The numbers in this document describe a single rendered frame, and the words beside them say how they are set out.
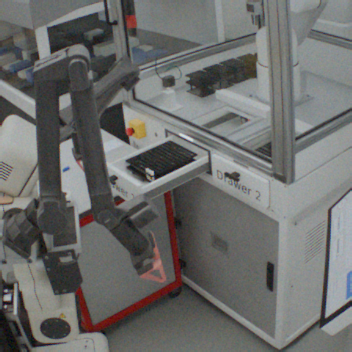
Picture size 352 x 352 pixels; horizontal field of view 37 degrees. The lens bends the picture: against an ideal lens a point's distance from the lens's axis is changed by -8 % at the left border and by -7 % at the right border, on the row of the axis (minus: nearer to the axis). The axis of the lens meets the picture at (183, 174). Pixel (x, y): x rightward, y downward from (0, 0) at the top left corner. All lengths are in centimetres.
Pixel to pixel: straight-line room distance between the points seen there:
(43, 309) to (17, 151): 55
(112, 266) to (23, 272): 85
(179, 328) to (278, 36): 156
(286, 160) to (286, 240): 33
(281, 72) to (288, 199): 46
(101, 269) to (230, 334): 69
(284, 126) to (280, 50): 26
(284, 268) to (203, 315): 74
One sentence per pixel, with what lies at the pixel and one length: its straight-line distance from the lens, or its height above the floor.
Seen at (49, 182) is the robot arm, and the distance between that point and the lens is 129.
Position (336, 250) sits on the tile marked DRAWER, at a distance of 152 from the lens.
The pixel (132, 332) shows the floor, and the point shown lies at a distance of 271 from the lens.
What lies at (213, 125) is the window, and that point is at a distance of 210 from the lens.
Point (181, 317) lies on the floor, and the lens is 274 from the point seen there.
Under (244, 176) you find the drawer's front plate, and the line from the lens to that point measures 201.
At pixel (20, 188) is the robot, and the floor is 125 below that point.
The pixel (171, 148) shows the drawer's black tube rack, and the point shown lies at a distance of 225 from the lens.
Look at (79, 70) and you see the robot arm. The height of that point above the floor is 159.
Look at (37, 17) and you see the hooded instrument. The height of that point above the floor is 142.
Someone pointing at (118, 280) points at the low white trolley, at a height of 32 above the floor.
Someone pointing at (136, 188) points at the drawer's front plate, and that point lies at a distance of 200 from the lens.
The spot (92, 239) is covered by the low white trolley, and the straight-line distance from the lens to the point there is 232.
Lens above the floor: 196
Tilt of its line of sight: 31 degrees down
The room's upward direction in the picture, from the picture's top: 6 degrees counter-clockwise
